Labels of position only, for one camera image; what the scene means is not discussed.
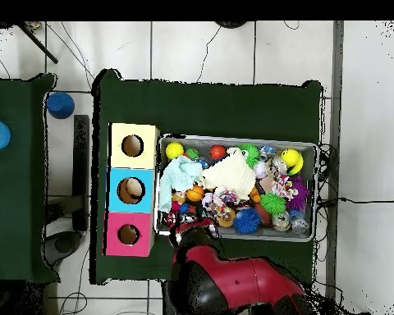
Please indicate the black red crushed soda can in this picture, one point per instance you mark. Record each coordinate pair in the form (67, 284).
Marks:
(171, 217)

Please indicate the colourful paper wad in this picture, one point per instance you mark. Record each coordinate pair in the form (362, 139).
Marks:
(223, 198)

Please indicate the silver crushed soda can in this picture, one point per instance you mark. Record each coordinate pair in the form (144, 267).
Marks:
(280, 221)

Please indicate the red robot arm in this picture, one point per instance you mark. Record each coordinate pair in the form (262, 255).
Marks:
(246, 279)

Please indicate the wooden box with three holes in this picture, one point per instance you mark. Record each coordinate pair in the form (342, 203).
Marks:
(131, 192)

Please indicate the blue spiky ball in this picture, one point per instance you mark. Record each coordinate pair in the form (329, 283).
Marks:
(247, 221)

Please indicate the mint green cloth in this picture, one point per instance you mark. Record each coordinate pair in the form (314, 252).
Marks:
(177, 177)

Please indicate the cream waffle cloth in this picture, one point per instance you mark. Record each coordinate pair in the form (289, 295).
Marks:
(229, 177)

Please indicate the red orange ball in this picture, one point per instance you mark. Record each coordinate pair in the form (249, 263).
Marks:
(217, 152)

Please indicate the plain yellow ball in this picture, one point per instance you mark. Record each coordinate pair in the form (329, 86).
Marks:
(174, 150)

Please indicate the green furry toy with eyes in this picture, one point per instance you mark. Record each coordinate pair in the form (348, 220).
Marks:
(251, 154)

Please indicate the purple spiky monster toy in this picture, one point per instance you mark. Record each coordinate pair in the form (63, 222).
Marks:
(298, 193)

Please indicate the yellow smiley ball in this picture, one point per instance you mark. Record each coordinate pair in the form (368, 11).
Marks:
(290, 157)

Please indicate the black upright panel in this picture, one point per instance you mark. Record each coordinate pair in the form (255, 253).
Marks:
(81, 170)

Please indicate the dark stand base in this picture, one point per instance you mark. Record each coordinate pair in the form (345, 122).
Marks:
(64, 244)

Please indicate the dark green side table cloth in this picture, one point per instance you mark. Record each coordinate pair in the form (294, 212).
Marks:
(16, 229)

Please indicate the blue plastic cup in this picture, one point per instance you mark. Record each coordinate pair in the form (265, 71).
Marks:
(60, 105)

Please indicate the black round base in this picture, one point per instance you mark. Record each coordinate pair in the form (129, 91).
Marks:
(230, 24)

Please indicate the black tripod leg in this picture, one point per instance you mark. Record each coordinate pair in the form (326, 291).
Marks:
(39, 44)

